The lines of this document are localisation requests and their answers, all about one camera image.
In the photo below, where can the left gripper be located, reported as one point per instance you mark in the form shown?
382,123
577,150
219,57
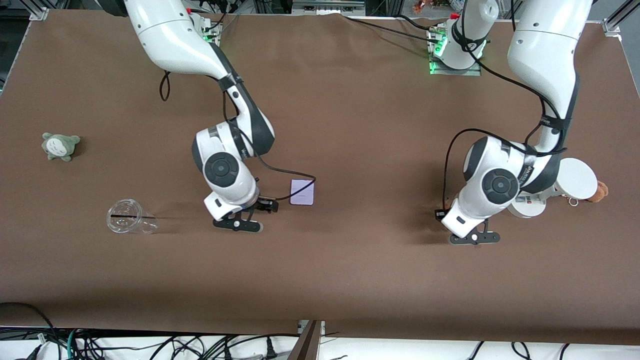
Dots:
438,217

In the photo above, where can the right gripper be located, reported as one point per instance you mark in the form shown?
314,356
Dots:
260,204

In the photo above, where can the small lavender card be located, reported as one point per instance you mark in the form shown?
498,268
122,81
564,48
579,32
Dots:
301,194

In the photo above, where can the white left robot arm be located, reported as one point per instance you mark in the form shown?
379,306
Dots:
545,50

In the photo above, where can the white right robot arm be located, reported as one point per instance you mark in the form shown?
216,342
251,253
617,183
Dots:
170,35

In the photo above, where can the clear plastic cup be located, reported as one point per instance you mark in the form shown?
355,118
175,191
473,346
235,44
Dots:
125,216

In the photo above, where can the white round stand lamp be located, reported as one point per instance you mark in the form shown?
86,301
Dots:
577,178

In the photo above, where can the grey totoro plush toy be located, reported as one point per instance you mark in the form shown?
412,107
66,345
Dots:
60,147

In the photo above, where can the orange background toy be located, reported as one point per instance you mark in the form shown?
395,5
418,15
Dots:
419,7

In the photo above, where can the aluminium frame post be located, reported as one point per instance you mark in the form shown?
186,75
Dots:
307,345

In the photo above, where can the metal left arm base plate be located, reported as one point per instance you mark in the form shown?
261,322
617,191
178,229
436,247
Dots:
455,71

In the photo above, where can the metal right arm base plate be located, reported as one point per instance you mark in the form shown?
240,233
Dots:
212,32

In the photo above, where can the aluminium frame corner profile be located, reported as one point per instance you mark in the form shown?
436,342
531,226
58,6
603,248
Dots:
37,11
617,22

